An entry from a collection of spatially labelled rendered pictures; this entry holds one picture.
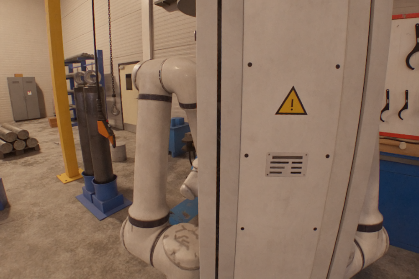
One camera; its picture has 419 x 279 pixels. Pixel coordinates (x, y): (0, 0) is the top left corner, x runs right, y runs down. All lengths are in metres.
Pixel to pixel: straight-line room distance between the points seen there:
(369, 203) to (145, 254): 0.78
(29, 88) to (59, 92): 7.62
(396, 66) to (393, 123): 0.74
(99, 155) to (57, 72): 1.60
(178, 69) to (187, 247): 0.55
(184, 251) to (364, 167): 0.53
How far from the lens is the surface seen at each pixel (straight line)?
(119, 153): 4.11
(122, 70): 6.57
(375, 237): 0.90
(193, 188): 0.97
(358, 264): 0.86
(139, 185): 0.73
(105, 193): 2.63
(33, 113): 11.21
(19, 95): 11.10
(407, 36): 3.42
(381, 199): 2.42
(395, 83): 3.35
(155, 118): 0.66
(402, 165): 2.31
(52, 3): 3.75
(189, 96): 0.61
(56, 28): 3.66
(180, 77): 0.60
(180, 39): 4.73
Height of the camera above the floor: 1.49
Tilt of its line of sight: 11 degrees down
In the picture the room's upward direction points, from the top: straight up
